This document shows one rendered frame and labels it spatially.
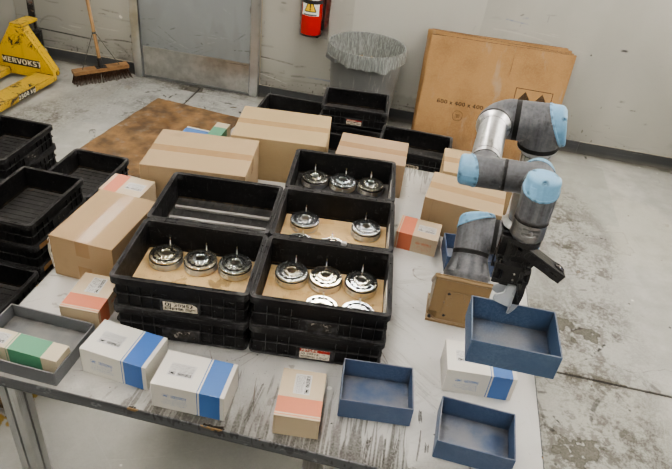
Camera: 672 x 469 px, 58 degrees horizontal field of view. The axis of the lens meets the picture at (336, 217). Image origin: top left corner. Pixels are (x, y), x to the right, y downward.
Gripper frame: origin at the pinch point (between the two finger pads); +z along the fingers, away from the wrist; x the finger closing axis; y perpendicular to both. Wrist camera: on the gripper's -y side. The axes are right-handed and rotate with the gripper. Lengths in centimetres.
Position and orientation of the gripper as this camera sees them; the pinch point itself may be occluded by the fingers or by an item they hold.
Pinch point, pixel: (511, 308)
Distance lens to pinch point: 153.5
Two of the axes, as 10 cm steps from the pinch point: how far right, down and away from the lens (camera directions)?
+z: -1.2, 8.6, 5.0
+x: -2.1, 4.7, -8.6
